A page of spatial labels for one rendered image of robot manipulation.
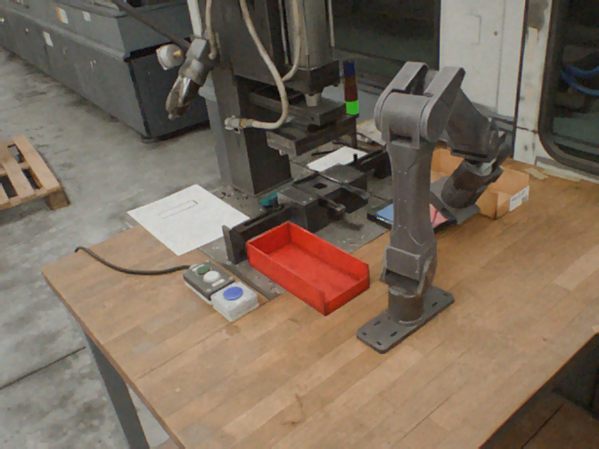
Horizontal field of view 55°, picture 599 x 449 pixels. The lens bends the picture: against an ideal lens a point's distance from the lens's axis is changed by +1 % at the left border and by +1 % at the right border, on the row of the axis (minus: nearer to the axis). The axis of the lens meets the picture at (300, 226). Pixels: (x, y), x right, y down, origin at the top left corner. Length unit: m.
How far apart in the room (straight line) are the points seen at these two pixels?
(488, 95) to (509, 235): 0.57
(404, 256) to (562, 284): 0.34
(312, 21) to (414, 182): 0.45
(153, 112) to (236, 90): 3.04
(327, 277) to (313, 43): 0.48
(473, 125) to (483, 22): 0.73
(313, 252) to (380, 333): 0.29
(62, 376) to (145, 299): 1.38
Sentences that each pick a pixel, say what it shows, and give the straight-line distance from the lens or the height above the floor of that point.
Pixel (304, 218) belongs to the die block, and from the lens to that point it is 1.30.
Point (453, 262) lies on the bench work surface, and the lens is 1.22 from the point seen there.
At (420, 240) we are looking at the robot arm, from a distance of 0.96.
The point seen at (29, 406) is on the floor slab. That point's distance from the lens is 2.52.
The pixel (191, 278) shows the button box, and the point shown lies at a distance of 1.20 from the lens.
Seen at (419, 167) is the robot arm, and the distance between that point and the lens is 0.89.
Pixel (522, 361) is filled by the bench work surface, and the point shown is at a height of 0.90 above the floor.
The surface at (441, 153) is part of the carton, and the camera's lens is 1.54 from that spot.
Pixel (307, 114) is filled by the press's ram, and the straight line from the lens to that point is 1.25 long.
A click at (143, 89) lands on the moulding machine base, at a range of 4.37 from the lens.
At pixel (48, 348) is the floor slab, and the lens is 2.75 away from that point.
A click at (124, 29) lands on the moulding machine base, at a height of 0.86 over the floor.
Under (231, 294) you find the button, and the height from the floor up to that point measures 0.94.
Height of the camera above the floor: 1.60
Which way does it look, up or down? 31 degrees down
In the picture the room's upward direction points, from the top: 7 degrees counter-clockwise
